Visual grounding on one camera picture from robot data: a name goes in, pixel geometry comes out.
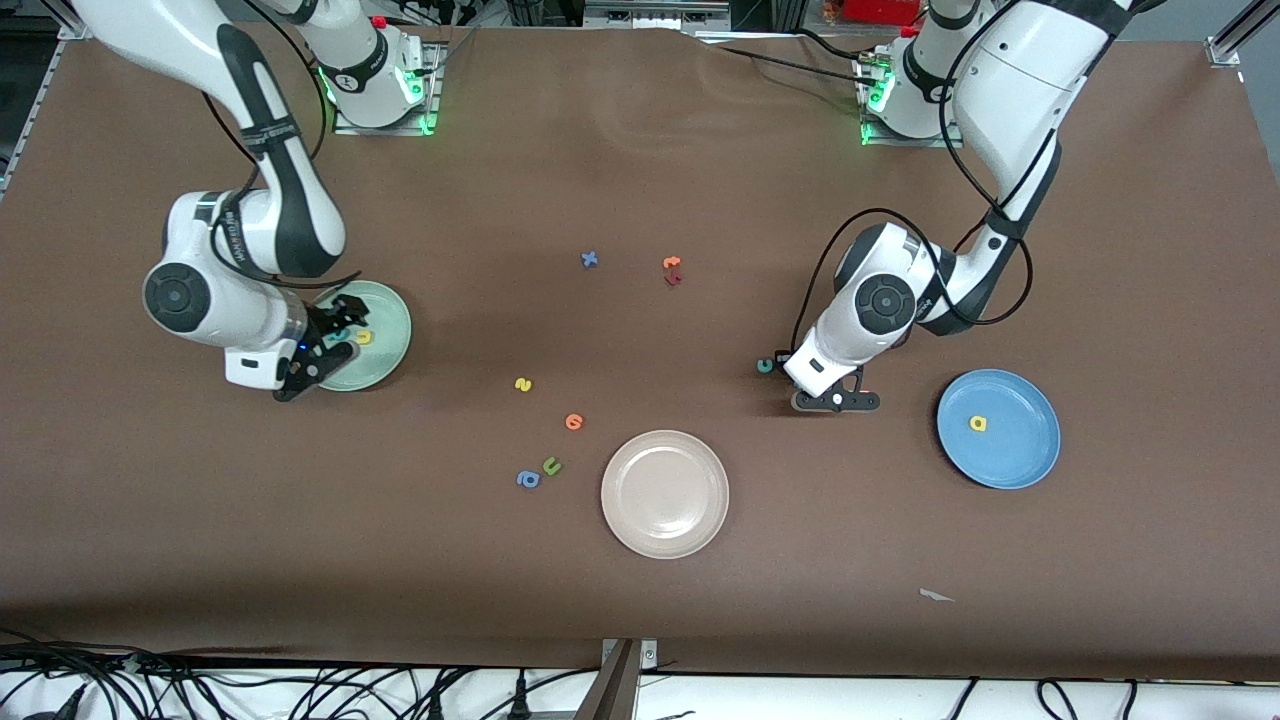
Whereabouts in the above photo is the green plate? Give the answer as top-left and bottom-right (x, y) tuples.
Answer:
(315, 280), (413, 393)

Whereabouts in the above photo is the beige plate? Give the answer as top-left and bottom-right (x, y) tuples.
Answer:
(600, 429), (731, 560)

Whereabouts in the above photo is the blue plate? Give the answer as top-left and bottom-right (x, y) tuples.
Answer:
(936, 368), (1062, 491)

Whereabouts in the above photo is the brown table cover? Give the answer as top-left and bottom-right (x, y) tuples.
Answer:
(0, 18), (1280, 681)

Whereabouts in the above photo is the red box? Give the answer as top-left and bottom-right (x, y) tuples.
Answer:
(838, 0), (923, 26)

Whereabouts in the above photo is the grey metal strip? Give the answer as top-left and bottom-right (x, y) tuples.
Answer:
(585, 0), (731, 31)

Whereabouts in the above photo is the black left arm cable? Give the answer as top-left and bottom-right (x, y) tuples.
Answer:
(792, 0), (1061, 353)

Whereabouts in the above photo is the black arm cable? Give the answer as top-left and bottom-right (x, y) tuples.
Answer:
(200, 0), (363, 291)
(792, 0), (1061, 353)

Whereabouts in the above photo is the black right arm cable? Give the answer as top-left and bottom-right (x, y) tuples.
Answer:
(200, 0), (363, 291)

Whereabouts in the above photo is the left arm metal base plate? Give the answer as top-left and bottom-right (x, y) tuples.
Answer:
(858, 55), (959, 149)

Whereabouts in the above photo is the metal bracket post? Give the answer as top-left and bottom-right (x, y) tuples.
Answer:
(575, 638), (659, 720)

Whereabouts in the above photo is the aluminium frame rail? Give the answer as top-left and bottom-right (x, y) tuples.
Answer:
(1205, 0), (1280, 69)
(0, 0), (89, 196)

